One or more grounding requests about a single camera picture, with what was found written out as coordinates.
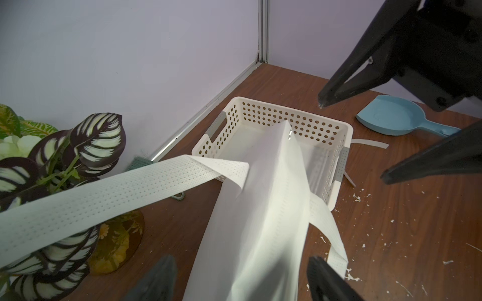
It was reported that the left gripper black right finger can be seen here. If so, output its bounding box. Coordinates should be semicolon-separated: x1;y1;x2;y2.
307;257;363;301

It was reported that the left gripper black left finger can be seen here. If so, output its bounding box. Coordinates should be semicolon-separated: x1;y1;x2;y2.
123;255;177;301

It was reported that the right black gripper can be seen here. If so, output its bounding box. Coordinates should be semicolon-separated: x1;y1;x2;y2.
318;1;481;112

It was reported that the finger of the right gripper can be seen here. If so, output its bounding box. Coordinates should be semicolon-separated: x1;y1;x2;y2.
380;121;481;184

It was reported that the white insulated delivery bag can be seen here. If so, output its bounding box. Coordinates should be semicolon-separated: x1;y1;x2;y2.
1;121;348;300

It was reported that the teal plastic scoop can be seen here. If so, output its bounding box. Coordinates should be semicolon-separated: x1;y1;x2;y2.
356;95;460;137

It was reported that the white sealing strip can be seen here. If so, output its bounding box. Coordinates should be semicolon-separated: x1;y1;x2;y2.
343;139;389;188

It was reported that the white perforated plastic basket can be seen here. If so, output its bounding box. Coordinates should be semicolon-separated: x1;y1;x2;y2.
191;96;355;211

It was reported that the artificial potted plant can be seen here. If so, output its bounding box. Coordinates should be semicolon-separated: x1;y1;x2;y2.
0;103;146;301

